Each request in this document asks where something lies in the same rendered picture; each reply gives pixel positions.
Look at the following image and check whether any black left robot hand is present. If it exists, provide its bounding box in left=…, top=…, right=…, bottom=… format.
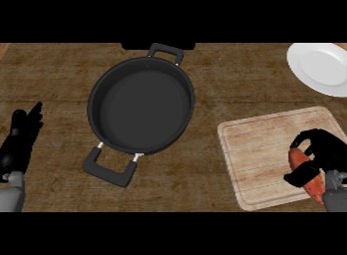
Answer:
left=0, top=101, right=45, bottom=183

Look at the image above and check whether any orange sweet potato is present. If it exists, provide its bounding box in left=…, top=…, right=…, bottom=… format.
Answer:
left=286, top=146, right=326, bottom=207

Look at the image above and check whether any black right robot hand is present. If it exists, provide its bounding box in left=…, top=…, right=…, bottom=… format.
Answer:
left=282, top=128, right=347, bottom=189

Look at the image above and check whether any white round plate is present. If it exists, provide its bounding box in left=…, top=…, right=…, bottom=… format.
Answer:
left=285, top=43, right=347, bottom=99

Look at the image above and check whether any pale wooden cutting board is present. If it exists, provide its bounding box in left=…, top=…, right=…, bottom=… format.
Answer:
left=215, top=106, right=347, bottom=212

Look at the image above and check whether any black two-handled pot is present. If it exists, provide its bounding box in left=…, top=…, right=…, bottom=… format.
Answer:
left=81, top=43, right=196, bottom=188

